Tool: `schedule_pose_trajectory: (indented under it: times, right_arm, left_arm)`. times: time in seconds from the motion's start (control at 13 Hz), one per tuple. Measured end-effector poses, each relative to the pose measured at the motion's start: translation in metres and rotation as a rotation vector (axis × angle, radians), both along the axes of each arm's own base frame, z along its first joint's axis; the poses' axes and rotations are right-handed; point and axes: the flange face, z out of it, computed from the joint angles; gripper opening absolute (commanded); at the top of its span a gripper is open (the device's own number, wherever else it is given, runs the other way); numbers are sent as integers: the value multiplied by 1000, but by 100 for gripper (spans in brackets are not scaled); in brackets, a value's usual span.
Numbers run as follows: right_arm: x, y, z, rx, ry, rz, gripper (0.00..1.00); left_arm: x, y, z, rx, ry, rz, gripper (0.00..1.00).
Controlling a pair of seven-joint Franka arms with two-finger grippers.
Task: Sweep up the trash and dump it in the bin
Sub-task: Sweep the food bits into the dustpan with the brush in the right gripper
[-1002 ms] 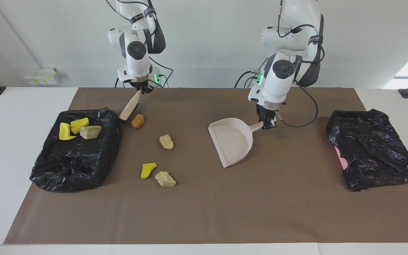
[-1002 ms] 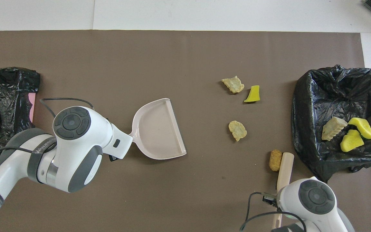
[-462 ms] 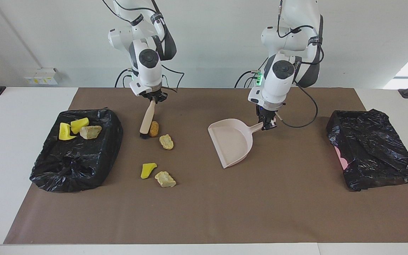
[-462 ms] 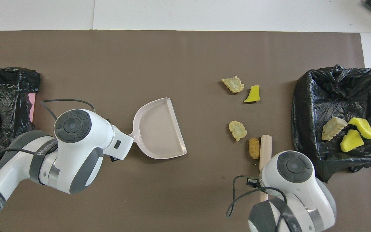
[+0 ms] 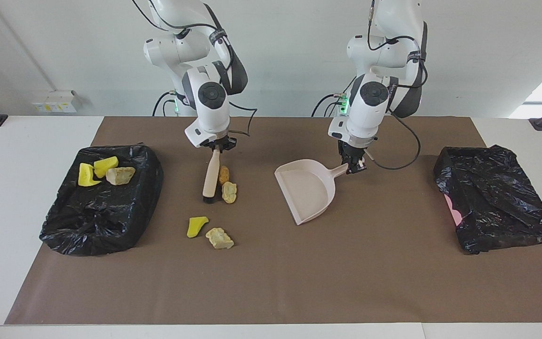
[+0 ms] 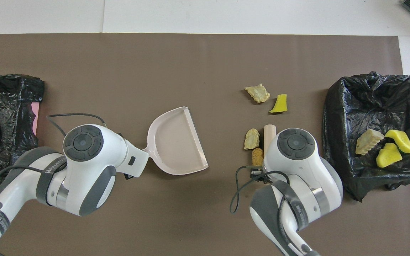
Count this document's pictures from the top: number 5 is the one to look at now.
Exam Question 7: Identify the beige brush black bristles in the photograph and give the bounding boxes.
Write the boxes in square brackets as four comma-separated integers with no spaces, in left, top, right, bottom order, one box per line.
[202,147,222,204]

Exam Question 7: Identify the beige plastic dustpan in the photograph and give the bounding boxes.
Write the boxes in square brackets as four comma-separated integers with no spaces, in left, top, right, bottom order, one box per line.
[274,159,350,226]

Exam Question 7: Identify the yellow sponge piece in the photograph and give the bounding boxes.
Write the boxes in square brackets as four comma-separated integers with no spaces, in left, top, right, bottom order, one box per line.
[187,216,209,239]
[78,162,103,187]
[93,156,120,179]

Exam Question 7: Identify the black bag lined bin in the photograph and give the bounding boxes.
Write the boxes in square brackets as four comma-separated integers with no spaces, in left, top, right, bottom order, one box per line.
[40,144,164,257]

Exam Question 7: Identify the black bag pink bin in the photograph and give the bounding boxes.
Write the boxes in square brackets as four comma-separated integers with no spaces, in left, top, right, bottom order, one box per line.
[433,145,542,255]

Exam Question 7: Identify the brown table mat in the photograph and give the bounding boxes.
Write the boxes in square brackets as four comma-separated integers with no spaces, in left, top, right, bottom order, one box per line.
[4,116,542,325]

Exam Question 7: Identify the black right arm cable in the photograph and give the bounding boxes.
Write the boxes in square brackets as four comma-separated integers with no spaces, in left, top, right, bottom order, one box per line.
[132,0,258,137]

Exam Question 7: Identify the black base power cable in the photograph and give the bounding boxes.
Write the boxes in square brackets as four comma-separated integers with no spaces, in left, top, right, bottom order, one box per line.
[311,92,349,117]
[152,91,177,117]

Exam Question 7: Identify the white wall socket box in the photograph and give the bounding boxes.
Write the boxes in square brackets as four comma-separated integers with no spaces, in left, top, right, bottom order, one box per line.
[31,90,77,113]

